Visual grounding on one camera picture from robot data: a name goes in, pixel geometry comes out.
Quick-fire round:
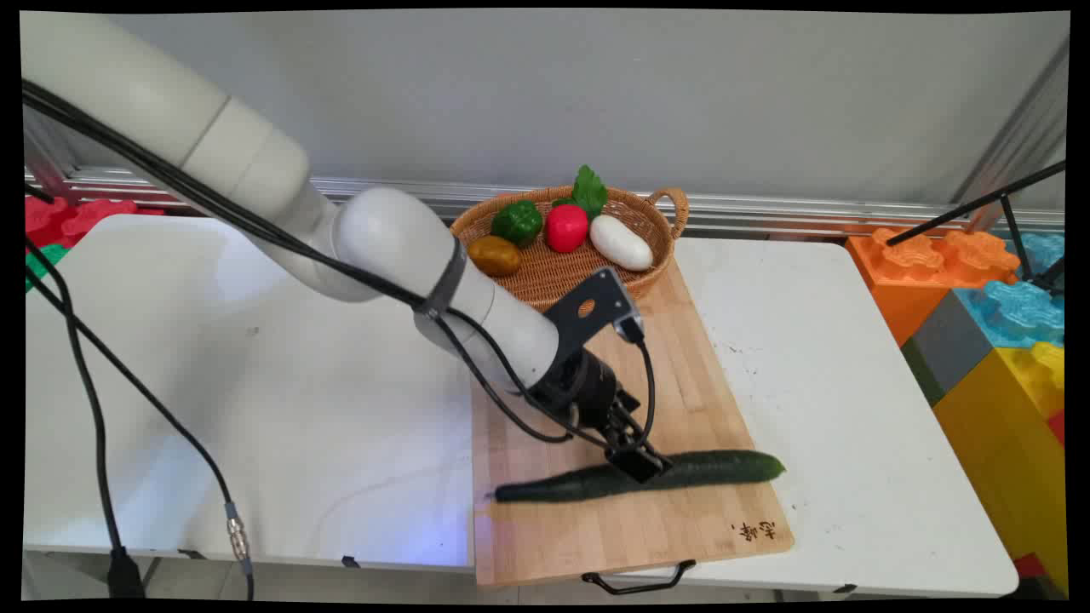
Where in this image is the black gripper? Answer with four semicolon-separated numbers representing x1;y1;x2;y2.
525;347;675;484

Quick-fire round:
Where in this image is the long dark green cucumber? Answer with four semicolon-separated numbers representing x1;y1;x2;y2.
485;449;787;504

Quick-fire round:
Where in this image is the brown toy potato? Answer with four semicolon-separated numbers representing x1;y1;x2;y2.
467;235;523;278

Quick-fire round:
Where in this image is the wooden cutting board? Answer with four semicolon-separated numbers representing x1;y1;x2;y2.
470;255;796;589

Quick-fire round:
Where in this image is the woven wicker basket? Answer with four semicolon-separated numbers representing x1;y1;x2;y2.
449;185;690;314

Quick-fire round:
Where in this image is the white toy radish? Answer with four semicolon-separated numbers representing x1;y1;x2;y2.
588;214;656;272

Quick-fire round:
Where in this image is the red toy tomato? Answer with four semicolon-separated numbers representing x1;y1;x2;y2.
545;203;590;255

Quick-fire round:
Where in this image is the green toy bell pepper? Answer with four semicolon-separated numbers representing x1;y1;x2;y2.
490;199;545;249

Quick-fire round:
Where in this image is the green toy leaf vegetable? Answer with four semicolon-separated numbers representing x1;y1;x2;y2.
551;164;610;221

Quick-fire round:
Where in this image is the orange foam block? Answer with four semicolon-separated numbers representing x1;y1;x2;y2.
845;226;1021;347

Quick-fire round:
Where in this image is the grey foam block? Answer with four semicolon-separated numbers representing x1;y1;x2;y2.
901;290;995;407

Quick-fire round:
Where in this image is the large blue foam block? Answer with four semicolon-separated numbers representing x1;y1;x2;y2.
952;280;1066;351

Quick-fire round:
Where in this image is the black tripod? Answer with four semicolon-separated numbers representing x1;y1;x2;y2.
885;160;1068;297

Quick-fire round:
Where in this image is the small blue foam block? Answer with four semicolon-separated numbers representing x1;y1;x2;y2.
1007;231;1066;279

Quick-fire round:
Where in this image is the green foam block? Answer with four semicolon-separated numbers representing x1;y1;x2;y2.
25;243;71;292

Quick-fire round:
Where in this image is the black metal board handle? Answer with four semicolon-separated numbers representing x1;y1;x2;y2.
581;559;698;596

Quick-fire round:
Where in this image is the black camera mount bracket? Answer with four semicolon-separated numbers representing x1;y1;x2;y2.
542;267;645;365

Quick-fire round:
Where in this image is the grey strap on arm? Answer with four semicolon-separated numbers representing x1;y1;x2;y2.
416;238;468;322

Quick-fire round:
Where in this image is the aluminium frame rail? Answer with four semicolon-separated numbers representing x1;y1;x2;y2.
24;165;1067;241

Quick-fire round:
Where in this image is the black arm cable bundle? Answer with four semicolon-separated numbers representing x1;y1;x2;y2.
21;79;658;454

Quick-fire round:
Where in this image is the black cable with metal connector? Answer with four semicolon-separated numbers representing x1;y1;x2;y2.
24;271;256;602

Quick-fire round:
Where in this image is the aluminium frame post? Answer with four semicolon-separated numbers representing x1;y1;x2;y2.
947;38;1070;232

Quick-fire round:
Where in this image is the black cable with black plug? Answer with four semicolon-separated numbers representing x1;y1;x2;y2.
24;234;146;599

